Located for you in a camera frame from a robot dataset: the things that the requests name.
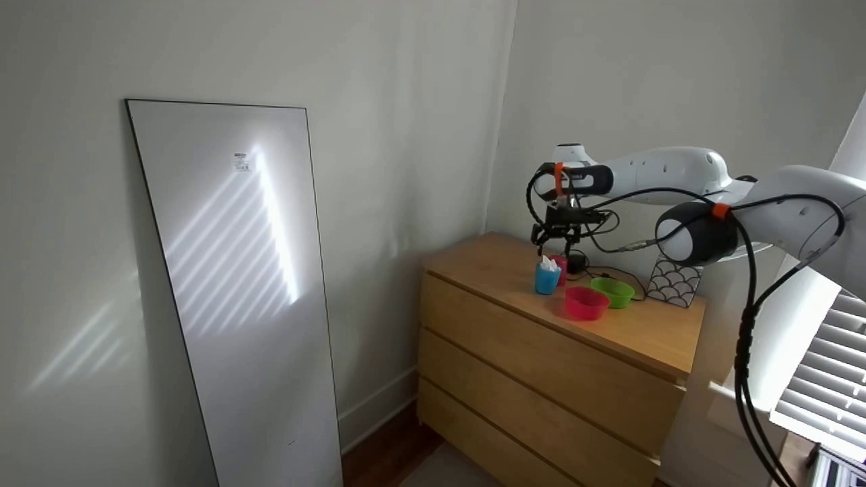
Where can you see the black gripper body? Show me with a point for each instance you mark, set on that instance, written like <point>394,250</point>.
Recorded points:
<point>567,222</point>

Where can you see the pink plastic cup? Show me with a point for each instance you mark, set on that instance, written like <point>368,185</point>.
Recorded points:
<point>561,268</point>

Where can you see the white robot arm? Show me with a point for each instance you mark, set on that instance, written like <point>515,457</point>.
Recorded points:
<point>810,215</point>

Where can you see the blue plastic cup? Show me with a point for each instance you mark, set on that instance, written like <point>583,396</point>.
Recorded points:
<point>547,273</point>

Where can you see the red plastic bowl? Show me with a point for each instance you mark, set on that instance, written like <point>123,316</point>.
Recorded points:
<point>583,304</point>

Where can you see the green plastic bowl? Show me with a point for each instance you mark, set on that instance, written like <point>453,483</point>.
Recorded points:
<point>621,296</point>

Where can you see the scale pattern paper holder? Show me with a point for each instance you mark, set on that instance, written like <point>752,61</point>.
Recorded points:
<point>674,284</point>

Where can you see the wooden chest of drawers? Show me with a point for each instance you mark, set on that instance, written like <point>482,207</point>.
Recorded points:
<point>538,398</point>

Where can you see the white window blinds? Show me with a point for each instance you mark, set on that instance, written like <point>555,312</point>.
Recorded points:
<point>827,396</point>

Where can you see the large white board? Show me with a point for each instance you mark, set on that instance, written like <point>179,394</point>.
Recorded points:
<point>231,193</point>

